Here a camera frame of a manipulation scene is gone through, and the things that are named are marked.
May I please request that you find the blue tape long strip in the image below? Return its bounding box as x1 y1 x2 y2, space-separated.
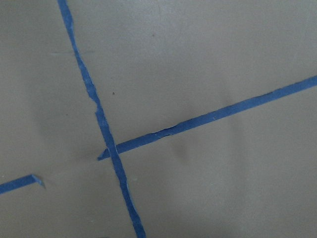
57 0 147 238

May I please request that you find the blue tape short strip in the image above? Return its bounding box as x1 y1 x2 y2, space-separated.
0 174 45 194

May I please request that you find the blue tape crossing strip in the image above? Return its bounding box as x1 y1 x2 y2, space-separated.
97 75 317 161

